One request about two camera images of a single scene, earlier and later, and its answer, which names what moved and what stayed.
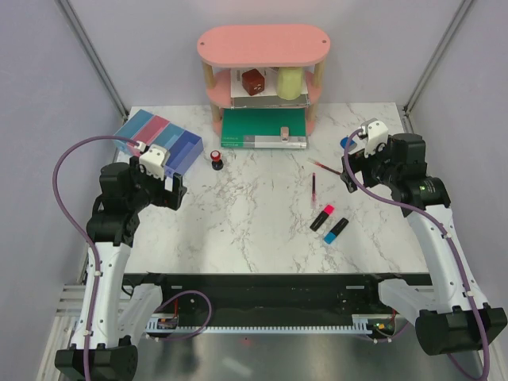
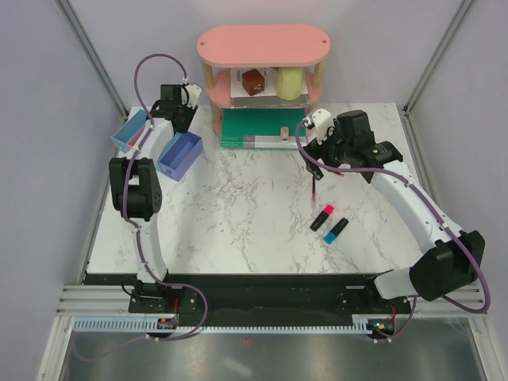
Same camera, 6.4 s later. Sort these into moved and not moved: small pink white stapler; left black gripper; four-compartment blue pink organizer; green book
Moved: left black gripper
Not moved: four-compartment blue pink organizer; green book; small pink white stapler
